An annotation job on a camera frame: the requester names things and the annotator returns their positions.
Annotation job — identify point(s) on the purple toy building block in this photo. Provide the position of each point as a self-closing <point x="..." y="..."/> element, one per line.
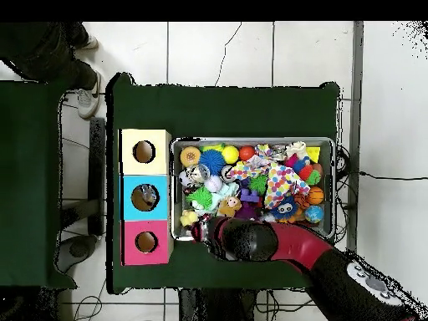
<point x="250" y="196"/>

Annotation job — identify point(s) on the tan plush animal toy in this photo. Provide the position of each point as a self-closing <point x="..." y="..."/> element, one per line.
<point x="229" y="206"/>

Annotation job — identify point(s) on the orange ball with cream dots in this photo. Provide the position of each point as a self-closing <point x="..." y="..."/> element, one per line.
<point x="190" y="156"/>

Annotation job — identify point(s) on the grey stand base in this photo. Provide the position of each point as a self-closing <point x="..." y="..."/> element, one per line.
<point x="81" y="249"/>

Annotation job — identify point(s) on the small red ball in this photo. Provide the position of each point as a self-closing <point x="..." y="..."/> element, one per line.
<point x="247" y="152"/>

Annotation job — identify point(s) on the blue spiky rubber ball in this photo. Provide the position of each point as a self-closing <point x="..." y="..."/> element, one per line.
<point x="212" y="160"/>

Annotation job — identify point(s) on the person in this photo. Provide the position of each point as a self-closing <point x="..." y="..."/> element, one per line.
<point x="47" y="53"/>

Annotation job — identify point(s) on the crushed silver drink can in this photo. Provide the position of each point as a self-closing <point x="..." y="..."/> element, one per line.
<point x="198" y="173"/>

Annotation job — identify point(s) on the black panel stand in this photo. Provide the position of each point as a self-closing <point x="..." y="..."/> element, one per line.
<point x="97" y="174"/>

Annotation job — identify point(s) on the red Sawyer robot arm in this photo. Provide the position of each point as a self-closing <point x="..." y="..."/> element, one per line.
<point x="294" y="241"/>

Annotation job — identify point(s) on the yellow rubber duck toy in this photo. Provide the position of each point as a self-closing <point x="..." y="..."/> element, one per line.
<point x="189" y="218"/>

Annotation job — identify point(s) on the shallow clear mesh bin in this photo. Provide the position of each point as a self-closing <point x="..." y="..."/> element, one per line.
<point x="253" y="140"/>

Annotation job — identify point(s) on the dark green table cloth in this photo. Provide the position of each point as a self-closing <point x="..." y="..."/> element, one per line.
<point x="33" y="167"/>
<point x="234" y="107"/>

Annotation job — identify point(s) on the plain yellow ball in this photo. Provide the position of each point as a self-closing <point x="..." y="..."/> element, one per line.
<point x="230" y="154"/>

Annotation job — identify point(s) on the green spiky rubber ball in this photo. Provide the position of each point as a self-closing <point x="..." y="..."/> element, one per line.
<point x="200" y="197"/>

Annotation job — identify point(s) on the wooden box with three holes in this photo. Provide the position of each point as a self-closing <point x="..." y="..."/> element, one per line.
<point x="144" y="182"/>

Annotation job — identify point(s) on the polka dot cloth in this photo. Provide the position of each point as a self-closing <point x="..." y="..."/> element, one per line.
<point x="281" y="184"/>

